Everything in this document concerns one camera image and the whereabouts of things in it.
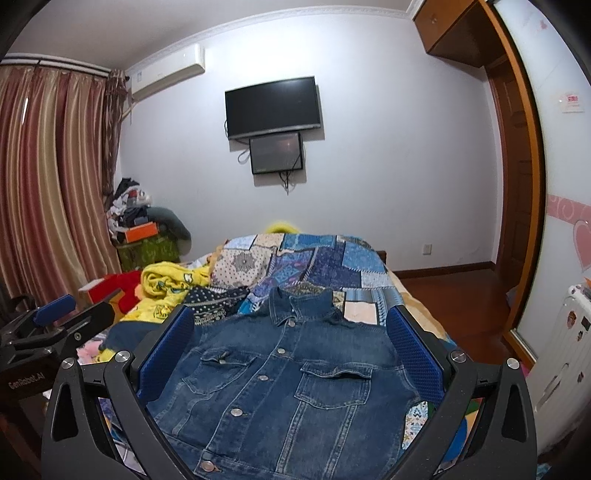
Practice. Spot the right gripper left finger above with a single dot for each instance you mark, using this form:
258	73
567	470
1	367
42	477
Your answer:
135	379

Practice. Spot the green storage box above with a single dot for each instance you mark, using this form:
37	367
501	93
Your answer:
138	255

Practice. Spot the white air conditioner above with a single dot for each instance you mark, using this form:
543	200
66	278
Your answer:
167	71

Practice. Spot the pile of clothes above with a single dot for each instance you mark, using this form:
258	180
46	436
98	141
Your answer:
131	206

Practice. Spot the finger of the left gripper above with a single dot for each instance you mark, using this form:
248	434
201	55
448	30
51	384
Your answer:
55	310
82	327

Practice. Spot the yellow duck print blanket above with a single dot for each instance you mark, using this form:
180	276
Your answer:
162	287

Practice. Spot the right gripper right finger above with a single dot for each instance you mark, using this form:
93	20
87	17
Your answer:
439	380

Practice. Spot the wooden upper cabinet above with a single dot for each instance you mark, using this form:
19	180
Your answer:
460	31

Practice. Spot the blue denim jacket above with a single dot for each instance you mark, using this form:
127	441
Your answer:
290	391

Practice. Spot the black wall television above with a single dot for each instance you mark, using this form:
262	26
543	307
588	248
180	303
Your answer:
272	107

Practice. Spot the red plush item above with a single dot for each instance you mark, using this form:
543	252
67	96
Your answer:
119	290

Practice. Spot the wall power socket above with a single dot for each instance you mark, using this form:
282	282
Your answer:
427	249

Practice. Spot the blue patchwork bedspread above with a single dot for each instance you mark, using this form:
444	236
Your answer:
360	282

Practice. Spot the orange box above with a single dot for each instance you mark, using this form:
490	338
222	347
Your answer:
139	232

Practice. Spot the beige fleece blanket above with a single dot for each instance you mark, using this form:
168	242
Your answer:
420	312

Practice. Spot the striped red gold curtain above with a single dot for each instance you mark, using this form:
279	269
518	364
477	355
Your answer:
58	149

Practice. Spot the wooden wardrobe door frame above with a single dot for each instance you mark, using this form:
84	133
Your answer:
523	178

